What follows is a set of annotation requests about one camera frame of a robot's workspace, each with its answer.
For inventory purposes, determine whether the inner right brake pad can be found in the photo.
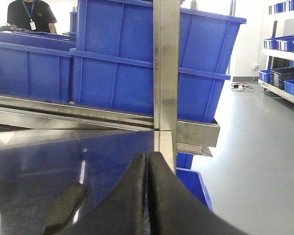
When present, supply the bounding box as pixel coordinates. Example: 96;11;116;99
43;182;87;235

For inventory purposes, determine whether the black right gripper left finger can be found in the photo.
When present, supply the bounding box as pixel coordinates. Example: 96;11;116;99
55;153;147;235

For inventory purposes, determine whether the white shelf with blue bins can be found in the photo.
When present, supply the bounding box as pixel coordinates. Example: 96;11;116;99
258;0;294;104

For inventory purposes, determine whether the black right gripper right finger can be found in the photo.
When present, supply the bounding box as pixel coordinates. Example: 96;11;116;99
147;152;244;235

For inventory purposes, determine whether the blue plastic bin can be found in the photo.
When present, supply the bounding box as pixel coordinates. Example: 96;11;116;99
70;0;246;123
0;32;75;103

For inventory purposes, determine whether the person in black shirt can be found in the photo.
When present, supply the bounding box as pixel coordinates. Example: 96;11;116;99
7;0;57;34

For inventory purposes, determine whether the stainless steel rack frame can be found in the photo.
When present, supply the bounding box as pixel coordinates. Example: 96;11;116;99
0;0;220;170

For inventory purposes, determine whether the left blue plastic bin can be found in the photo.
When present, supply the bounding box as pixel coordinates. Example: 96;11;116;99
0;32;75;103

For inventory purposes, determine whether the right blue plastic bin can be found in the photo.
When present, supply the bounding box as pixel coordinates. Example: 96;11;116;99
70;0;246;123

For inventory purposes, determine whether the lower blue bin under rack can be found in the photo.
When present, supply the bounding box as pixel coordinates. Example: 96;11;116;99
176;152;213;211

